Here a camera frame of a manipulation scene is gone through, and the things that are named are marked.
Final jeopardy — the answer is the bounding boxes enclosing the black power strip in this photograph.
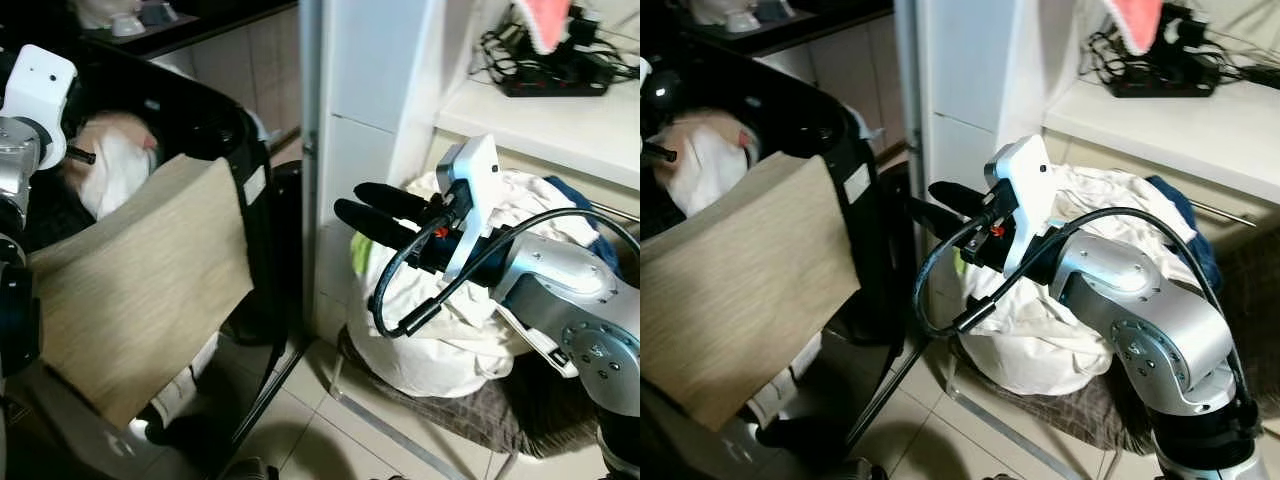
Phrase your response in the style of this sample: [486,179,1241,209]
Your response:
[499,50,612,99]
[1109,48,1223,99]

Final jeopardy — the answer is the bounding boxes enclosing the pink cloth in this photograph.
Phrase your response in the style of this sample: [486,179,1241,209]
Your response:
[1104,0,1167,57]
[509,0,574,57]

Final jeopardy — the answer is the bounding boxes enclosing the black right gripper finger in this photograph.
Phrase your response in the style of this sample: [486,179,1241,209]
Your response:
[354,181,442,222]
[928,180,999,220]
[334,198,432,247]
[910,196,977,242]

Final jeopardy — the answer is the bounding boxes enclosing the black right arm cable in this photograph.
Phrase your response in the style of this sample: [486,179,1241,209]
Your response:
[911,206,1247,401]
[369,206,641,340]

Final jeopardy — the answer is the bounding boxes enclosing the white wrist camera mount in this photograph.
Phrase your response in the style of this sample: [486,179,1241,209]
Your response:
[0,44,80,143]
[437,134,502,281]
[984,134,1057,277]

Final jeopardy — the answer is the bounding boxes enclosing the thin metal rod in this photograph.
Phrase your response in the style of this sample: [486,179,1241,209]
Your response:
[1184,197,1260,228]
[588,199,641,224]

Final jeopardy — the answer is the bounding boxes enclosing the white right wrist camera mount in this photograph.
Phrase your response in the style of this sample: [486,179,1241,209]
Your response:
[437,134,502,281]
[984,134,1057,277]

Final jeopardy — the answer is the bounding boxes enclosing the dark counter top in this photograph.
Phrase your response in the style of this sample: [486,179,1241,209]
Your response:
[680,0,897,57]
[70,0,301,61]

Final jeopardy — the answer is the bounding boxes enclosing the white and pink garment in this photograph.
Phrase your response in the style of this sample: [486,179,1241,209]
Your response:
[648,108,761,218]
[64,110,161,222]

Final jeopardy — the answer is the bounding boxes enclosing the dark blue garment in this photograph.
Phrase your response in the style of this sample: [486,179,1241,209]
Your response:
[1144,175,1223,293]
[543,175,623,279]

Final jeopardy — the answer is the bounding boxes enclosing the tangled black cables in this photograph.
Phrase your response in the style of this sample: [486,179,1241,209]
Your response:
[469,5,641,89]
[1084,3,1280,91]

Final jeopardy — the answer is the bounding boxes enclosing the brown fabric laundry basket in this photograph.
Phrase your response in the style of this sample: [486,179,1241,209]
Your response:
[944,330,1163,459]
[335,328,603,463]

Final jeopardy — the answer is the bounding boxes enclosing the beige cloth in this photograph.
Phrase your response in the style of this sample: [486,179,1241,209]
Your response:
[27,153,257,432]
[640,153,864,433]

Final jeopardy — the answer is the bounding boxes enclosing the metal basket stand frame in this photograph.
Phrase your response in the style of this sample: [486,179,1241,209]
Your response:
[328,352,523,480]
[942,355,1101,480]

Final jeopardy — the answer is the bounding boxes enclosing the white bedsheet bundle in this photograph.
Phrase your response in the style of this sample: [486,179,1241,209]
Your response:
[345,168,603,400]
[924,163,1203,398]

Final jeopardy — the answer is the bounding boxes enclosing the white shelf cabinet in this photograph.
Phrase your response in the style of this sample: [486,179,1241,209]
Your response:
[299,0,641,343]
[894,0,1280,343]

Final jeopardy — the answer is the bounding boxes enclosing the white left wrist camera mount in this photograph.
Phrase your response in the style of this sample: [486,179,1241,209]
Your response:
[0,44,80,143]

